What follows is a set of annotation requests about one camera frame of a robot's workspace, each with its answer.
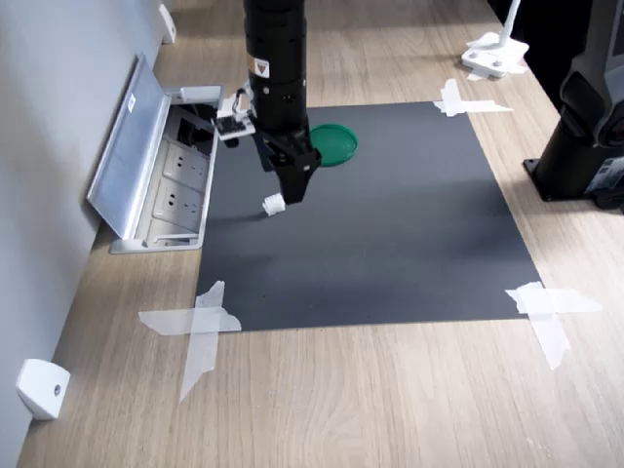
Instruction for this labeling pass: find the small white plastic terminal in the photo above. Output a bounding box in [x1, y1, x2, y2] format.
[262, 193, 287, 217]

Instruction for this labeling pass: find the round green lid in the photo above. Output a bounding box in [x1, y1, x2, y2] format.
[308, 123, 360, 169]

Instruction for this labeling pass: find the white power socket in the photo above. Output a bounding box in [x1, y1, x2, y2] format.
[152, 178, 205, 220]
[162, 139, 210, 179]

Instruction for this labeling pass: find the dark grey mat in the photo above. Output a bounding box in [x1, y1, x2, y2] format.
[195, 100, 544, 333]

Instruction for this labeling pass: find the grey partition screen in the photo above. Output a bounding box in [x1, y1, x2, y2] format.
[0, 0, 175, 468]

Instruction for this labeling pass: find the silver cable duct box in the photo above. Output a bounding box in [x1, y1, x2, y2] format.
[86, 52, 226, 255]

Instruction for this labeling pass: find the small white partition bracket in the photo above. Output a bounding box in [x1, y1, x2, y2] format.
[158, 3, 177, 46]
[14, 358, 71, 421]

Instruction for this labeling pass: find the white camera stand bracket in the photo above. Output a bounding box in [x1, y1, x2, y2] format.
[460, 0, 531, 82]

